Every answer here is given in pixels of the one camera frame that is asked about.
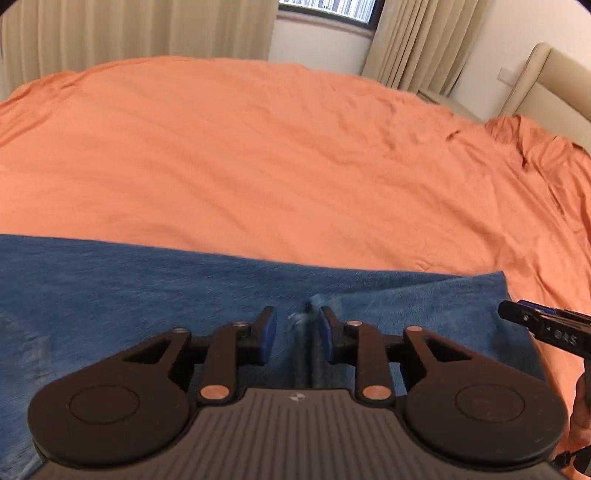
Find blue denim jeans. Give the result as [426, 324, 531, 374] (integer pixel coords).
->
[1, 235, 545, 479]

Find person's right hand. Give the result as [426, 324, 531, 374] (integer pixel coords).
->
[568, 374, 591, 450]

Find orange bed sheet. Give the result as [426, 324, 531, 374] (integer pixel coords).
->
[1, 57, 590, 479]

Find beige upholstered headboard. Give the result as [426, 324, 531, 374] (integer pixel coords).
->
[500, 43, 591, 151]

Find beige nightstand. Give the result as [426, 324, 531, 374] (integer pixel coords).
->
[417, 89, 483, 123]

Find beige right curtain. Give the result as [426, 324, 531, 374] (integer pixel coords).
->
[362, 0, 491, 96]

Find beige curtain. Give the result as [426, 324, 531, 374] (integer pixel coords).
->
[1, 0, 279, 91]
[362, 0, 491, 96]

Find dark framed window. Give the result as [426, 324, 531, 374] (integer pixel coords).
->
[279, 0, 385, 30]

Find beige left curtain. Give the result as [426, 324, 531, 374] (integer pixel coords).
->
[1, 0, 279, 91]

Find white wall socket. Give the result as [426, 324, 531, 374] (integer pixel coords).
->
[497, 67, 516, 87]

